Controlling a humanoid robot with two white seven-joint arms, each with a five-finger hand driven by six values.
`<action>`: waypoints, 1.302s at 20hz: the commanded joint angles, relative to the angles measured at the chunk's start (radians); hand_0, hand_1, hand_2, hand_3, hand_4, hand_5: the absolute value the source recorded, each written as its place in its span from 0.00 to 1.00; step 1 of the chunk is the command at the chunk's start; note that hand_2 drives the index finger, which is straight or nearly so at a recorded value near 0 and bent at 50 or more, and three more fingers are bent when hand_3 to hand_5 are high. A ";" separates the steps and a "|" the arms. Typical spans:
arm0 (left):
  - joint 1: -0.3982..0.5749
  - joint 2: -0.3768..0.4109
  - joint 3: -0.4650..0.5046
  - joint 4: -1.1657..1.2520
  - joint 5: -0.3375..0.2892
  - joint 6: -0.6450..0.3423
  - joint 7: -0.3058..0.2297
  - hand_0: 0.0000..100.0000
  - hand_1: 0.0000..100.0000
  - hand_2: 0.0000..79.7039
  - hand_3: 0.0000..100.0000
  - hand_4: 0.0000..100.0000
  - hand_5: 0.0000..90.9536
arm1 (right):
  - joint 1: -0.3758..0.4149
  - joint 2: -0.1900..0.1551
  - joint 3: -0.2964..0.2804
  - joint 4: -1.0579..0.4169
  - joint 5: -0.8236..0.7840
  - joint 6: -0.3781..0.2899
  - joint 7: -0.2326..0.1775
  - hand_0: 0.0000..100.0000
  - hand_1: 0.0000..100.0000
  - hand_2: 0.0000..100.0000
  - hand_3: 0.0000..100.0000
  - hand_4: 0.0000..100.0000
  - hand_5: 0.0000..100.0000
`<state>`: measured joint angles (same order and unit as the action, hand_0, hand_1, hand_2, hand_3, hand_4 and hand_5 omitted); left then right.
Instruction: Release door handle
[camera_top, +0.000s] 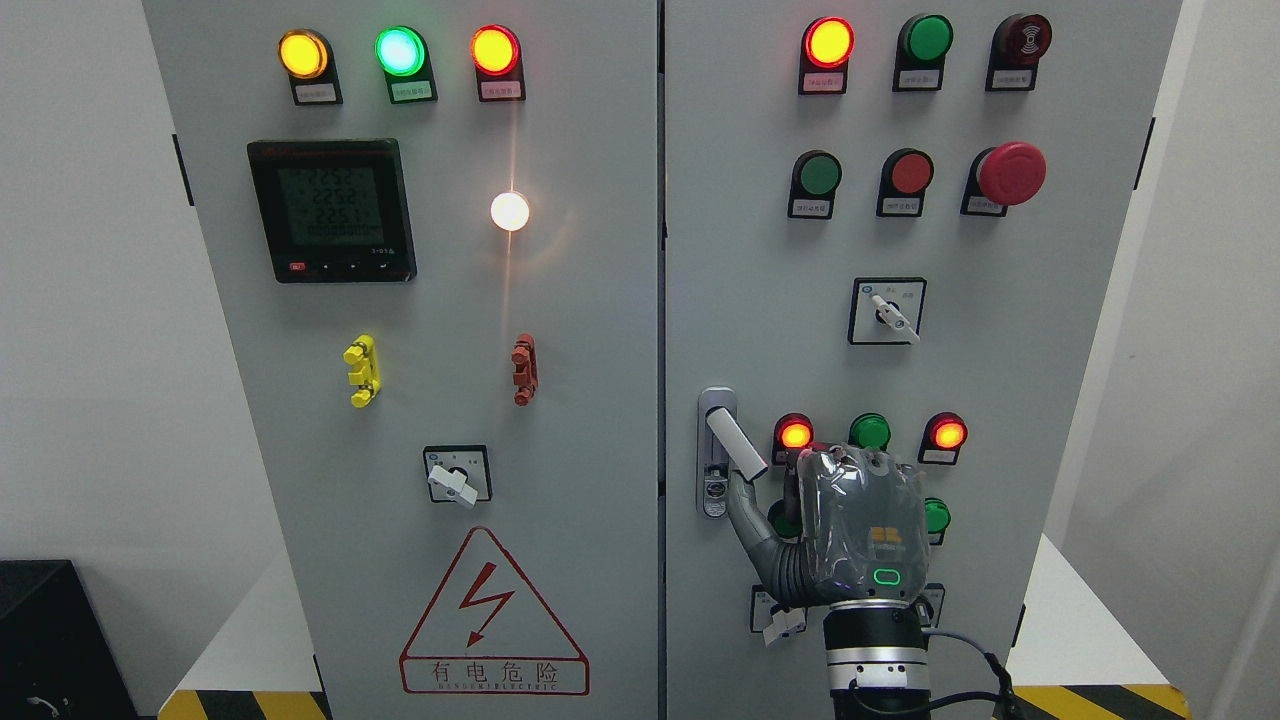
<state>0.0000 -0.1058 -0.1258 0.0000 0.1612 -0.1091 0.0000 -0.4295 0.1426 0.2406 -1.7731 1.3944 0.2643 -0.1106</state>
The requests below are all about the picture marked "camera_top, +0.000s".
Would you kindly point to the black box on floor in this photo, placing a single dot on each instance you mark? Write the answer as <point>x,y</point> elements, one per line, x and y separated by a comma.
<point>55,662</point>

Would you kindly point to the red triangle warning sticker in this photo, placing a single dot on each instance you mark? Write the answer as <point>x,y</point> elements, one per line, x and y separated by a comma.
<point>488,630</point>

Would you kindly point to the red push button upper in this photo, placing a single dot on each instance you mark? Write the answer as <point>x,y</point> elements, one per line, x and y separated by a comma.
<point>906,174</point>

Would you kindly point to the green lit indicator light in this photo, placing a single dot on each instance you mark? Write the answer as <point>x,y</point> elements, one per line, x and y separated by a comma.
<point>405,60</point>

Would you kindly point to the black digital power meter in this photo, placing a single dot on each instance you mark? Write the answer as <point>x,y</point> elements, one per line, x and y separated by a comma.
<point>334,211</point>

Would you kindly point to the green push button lower right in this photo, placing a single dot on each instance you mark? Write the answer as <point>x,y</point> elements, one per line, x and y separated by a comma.
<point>938,518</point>

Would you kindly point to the grey left cabinet door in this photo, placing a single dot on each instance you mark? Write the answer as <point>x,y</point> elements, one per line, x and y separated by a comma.
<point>575,472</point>

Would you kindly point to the grey cabinet door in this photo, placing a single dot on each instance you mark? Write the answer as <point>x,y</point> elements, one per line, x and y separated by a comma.
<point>760,303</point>
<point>575,472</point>

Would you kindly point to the green push button lower left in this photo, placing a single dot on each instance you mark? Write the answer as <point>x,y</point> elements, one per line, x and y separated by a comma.
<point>786,524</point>

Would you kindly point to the green push button upper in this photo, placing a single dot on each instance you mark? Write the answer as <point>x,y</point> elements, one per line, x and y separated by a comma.
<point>814,180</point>

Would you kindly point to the red emergency stop button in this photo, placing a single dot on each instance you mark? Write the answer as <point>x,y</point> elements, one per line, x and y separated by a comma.
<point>1004,176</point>

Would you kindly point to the green push button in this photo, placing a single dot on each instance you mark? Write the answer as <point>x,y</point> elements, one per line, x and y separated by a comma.
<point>814,180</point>
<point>938,518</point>
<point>786,524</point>

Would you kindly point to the white lit indicator light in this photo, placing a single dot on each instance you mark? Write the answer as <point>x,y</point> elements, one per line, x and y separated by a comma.
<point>510,211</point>

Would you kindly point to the black robot forearm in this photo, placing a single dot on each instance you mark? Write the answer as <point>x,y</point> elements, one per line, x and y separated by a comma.
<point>875,654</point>

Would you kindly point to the dark red buzzer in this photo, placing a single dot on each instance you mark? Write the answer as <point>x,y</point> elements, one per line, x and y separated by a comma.
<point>1017,46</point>

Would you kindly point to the red lit light top right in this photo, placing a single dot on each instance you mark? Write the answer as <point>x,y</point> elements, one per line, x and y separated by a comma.
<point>825,53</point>

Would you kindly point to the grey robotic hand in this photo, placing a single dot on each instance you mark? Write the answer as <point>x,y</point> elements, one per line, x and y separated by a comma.
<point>864,531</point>

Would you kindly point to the black knob selector switch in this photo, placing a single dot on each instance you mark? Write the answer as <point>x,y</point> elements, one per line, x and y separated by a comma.
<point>929,604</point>

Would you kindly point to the green light middle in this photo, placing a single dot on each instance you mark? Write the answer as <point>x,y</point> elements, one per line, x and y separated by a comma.
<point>870,430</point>

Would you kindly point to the grey right cabinet door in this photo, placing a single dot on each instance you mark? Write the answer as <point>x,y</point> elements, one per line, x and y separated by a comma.
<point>760,303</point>

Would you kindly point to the left door rotary switch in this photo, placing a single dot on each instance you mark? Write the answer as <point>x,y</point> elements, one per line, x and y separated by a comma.
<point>458,474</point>

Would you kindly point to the red lit light middle left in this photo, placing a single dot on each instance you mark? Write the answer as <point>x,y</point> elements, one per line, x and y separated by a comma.
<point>792,432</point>

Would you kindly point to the white platform with hazard stripes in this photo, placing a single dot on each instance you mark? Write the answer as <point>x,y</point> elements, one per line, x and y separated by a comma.
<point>1072,660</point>

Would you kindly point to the green light top right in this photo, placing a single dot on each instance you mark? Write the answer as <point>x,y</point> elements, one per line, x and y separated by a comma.
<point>921,50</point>

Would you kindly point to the yellow indicator light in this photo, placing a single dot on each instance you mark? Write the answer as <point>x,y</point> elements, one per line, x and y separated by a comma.
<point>309,62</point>

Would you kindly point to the red lit light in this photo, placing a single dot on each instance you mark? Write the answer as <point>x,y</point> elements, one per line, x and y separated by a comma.
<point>825,53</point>
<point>943,436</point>
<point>792,432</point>

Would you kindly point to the white handle selector switch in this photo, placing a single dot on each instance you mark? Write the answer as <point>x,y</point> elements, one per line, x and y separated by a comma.
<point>886,310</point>

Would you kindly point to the red-orange indicator light left door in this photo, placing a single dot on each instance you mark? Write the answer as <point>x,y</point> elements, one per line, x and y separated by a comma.
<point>499,64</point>

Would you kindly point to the bottom left rotary switch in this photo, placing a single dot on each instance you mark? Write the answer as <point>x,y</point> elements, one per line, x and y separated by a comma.
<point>771,620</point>

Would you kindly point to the yellow terminal connector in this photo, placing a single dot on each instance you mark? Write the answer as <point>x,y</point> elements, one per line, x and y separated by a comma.
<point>363,373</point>

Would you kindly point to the silver door handle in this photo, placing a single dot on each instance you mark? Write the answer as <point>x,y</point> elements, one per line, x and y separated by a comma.
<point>722,447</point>

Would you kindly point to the red terminal connector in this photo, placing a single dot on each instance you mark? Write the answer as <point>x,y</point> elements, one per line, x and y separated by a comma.
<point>525,376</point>

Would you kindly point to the red lit light middle right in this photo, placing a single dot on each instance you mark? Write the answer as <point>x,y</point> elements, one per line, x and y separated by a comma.
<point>943,436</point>

